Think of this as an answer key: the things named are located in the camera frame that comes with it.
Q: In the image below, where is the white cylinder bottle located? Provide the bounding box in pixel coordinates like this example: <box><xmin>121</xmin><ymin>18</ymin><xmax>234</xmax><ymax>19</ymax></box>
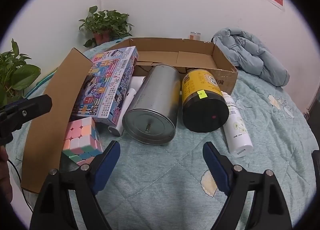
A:
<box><xmin>108</xmin><ymin>76</ymin><xmax>147</xmax><ymax>136</ymax></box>

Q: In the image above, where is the potted green plant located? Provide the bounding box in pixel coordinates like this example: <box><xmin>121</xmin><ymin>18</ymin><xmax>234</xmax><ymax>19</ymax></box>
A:
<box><xmin>79</xmin><ymin>6</ymin><xmax>134</xmax><ymax>47</ymax></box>
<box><xmin>0</xmin><ymin>39</ymin><xmax>41</xmax><ymax>106</ymax></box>

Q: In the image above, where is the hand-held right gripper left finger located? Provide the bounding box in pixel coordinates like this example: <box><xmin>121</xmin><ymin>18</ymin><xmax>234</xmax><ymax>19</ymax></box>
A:
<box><xmin>30</xmin><ymin>140</ymin><xmax>121</xmax><ymax>230</ymax></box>

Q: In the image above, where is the white spray bottle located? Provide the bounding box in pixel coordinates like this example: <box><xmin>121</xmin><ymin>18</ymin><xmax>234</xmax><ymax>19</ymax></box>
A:
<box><xmin>220</xmin><ymin>91</ymin><xmax>253</xmax><ymax>158</ymax></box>

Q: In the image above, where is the person's left forearm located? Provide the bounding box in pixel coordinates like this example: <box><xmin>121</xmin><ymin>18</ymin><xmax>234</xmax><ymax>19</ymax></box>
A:
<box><xmin>0</xmin><ymin>146</ymin><xmax>13</xmax><ymax>210</ymax></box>

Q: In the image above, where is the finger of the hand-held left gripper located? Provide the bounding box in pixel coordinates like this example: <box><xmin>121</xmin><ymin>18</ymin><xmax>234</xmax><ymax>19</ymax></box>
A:
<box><xmin>0</xmin><ymin>95</ymin><xmax>53</xmax><ymax>146</ymax></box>

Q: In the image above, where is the black cable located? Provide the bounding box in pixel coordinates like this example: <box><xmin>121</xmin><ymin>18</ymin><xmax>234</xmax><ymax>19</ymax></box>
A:
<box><xmin>7</xmin><ymin>158</ymin><xmax>34</xmax><ymax>212</ymax></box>

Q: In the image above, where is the silver metal can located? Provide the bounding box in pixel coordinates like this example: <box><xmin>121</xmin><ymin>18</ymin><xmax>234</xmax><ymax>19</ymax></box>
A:
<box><xmin>122</xmin><ymin>65</ymin><xmax>181</xmax><ymax>146</ymax></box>

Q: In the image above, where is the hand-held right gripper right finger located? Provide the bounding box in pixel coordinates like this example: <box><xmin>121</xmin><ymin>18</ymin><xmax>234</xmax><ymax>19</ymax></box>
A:
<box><xmin>202</xmin><ymin>142</ymin><xmax>293</xmax><ymax>230</ymax></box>

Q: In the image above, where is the yellow jar with black lid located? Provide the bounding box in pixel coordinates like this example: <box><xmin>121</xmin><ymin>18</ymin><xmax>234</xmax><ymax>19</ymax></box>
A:
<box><xmin>181</xmin><ymin>68</ymin><xmax>229</xmax><ymax>133</ymax></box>

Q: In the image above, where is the colourful board game box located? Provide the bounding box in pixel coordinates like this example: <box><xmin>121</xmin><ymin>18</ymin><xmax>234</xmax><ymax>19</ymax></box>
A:
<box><xmin>71</xmin><ymin>46</ymin><xmax>139</xmax><ymax>126</ymax></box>

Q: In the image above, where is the pastel puzzle cube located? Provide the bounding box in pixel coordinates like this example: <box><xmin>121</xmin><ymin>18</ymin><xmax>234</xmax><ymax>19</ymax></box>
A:
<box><xmin>62</xmin><ymin>117</ymin><xmax>103</xmax><ymax>166</ymax></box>

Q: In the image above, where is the brown cardboard box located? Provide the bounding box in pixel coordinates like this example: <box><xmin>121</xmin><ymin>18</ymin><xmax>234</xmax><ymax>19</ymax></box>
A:
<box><xmin>21</xmin><ymin>37</ymin><xmax>238</xmax><ymax>194</ymax></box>

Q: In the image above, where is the crumpled light blue duvet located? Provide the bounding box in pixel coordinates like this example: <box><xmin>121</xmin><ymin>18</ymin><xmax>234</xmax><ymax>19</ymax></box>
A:
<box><xmin>212</xmin><ymin>28</ymin><xmax>290</xmax><ymax>87</ymax></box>

